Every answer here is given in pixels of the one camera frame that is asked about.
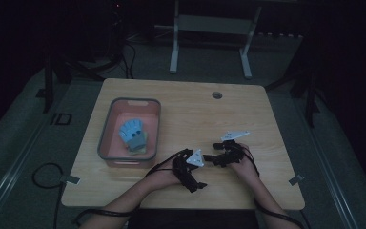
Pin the blue knit glove grey cuff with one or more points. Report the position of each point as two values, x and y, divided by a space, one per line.
130 130

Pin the black metal stand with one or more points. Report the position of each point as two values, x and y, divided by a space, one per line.
309 95
48 86

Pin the black floor bracket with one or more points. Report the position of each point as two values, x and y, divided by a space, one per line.
61 119

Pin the person's right hand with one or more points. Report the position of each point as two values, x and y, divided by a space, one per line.
246 165

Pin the grey table edge clip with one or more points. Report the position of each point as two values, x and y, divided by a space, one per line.
71 180
296 179

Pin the green fuzzy glove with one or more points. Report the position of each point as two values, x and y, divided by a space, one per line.
144 143

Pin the person's dark clothing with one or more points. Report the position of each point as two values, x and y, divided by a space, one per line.
193 219

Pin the white metal stand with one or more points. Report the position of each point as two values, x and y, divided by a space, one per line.
211 24

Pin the pink basin grey rim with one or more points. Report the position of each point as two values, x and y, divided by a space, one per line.
120 156

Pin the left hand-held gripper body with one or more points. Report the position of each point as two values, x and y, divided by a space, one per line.
190 163

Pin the round grey table grommet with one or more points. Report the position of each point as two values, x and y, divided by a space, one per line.
217 95

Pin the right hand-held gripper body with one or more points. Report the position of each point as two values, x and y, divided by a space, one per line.
232 152

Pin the person's left hand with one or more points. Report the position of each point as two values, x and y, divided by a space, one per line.
163 176

